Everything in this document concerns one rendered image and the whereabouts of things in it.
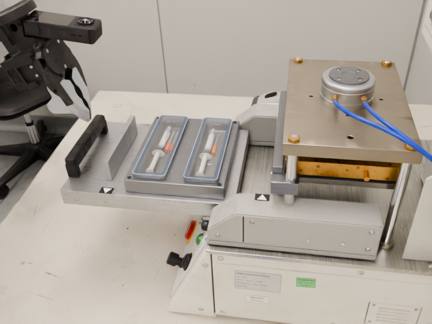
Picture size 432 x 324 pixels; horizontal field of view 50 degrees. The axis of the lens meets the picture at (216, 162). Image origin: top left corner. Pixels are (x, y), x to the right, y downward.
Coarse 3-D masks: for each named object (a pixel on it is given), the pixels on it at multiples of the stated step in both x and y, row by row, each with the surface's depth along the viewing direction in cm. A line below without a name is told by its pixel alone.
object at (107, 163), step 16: (112, 128) 93; (128, 128) 86; (144, 128) 92; (96, 144) 88; (112, 144) 88; (128, 144) 86; (240, 144) 87; (96, 160) 84; (112, 160) 79; (128, 160) 84; (240, 160) 83; (80, 176) 81; (96, 176) 80; (112, 176) 80; (240, 176) 81; (64, 192) 78; (80, 192) 77; (96, 192) 77; (112, 192) 77; (128, 192) 77; (128, 208) 78; (144, 208) 77; (160, 208) 76; (176, 208) 76; (192, 208) 75; (208, 208) 75
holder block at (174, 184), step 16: (192, 128) 87; (144, 144) 83; (192, 144) 83; (176, 160) 79; (224, 160) 79; (128, 176) 76; (176, 176) 76; (224, 176) 75; (144, 192) 76; (160, 192) 76; (176, 192) 75; (192, 192) 75; (208, 192) 74; (224, 192) 74
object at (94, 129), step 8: (96, 120) 88; (104, 120) 90; (88, 128) 86; (96, 128) 86; (104, 128) 90; (80, 136) 84; (88, 136) 84; (96, 136) 86; (80, 144) 81; (88, 144) 83; (72, 152) 80; (80, 152) 80; (72, 160) 78; (80, 160) 80; (72, 168) 79; (72, 176) 80
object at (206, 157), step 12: (204, 120) 87; (216, 120) 87; (228, 120) 87; (204, 132) 84; (216, 132) 84; (228, 132) 84; (204, 144) 81; (216, 144) 81; (192, 156) 78; (204, 156) 78; (216, 156) 78; (192, 168) 76; (204, 168) 76; (216, 168) 75
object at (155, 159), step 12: (168, 120) 88; (180, 120) 88; (156, 132) 85; (168, 132) 85; (180, 132) 84; (156, 144) 82; (168, 144) 82; (144, 156) 79; (156, 156) 79; (168, 156) 79; (144, 168) 76; (156, 168) 76
